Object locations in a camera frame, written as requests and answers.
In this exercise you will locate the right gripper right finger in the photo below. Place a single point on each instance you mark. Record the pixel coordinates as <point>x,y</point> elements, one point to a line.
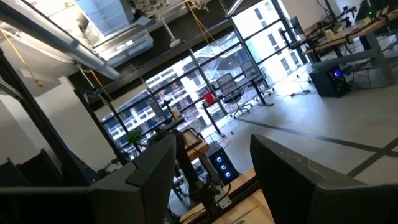
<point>311,199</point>

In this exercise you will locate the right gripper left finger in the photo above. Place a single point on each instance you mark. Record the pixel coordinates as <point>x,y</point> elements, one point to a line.
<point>124,199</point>

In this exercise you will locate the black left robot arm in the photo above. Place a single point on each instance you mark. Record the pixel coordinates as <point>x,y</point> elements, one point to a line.
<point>186,168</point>

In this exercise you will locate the black computer tower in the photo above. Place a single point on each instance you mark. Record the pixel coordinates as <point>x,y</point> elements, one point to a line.
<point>331,81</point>

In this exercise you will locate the small green background plant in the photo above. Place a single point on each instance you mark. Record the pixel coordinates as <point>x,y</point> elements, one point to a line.
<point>134,136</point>

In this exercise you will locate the small wooden side table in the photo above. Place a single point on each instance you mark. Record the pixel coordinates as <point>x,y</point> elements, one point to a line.
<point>194,144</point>

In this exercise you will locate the long wooden workbench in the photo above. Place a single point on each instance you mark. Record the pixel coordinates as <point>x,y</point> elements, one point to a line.
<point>351,32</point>

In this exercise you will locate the black rig upright post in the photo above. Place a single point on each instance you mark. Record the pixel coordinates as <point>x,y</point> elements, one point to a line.
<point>37,121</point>

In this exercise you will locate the black mesh office chair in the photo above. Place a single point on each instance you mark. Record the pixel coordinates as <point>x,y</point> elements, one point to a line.
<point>253,73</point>
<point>231,91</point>

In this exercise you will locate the yellow jar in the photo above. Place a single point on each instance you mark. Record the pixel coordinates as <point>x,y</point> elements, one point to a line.
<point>176,114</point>

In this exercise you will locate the black standing desk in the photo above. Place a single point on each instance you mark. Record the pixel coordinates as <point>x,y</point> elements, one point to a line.
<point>258,93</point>

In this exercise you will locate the red container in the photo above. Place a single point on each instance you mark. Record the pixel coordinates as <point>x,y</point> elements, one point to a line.
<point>209,99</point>

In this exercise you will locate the computer tower with blue rings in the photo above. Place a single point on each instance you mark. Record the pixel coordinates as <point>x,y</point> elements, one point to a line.
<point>222,165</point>

